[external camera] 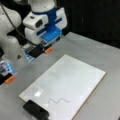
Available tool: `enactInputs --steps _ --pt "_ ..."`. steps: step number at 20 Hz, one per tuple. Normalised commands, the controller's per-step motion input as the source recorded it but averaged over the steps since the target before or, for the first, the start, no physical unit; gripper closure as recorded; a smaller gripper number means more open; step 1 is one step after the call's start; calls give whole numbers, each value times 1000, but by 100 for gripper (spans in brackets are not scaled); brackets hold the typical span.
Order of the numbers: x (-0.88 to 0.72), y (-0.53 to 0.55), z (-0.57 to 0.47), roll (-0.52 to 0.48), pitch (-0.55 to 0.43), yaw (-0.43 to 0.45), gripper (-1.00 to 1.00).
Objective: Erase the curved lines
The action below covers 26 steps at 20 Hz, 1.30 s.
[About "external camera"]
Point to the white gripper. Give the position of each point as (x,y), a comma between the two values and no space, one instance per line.
(38,23)

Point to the black whiteboard eraser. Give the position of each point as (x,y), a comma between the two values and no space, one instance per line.
(35,110)

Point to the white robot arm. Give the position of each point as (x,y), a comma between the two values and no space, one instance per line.
(9,20)

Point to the orange clamp block far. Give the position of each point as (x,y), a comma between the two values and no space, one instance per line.
(48,50)

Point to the orange clamp block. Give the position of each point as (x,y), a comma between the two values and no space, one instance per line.
(11,78)
(48,50)

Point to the black device with blue light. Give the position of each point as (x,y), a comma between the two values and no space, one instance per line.
(32,53)

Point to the orange clamp block near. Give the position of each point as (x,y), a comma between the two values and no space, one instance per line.
(11,78)

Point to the white whiteboard panel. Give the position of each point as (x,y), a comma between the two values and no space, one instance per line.
(64,88)

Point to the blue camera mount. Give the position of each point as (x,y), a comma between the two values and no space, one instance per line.
(51,34)

